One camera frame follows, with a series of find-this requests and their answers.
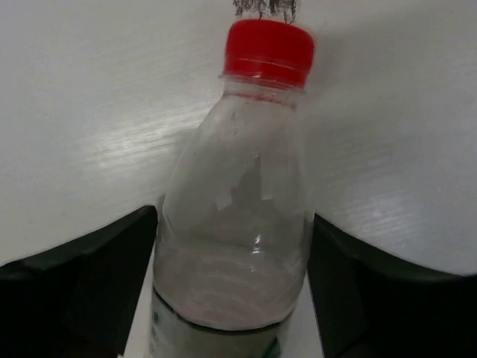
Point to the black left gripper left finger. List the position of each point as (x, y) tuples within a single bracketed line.
[(78, 299)]

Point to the red label red cap bottle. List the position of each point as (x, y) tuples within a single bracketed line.
[(235, 226)]

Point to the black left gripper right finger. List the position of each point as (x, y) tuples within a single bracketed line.
[(369, 303)]

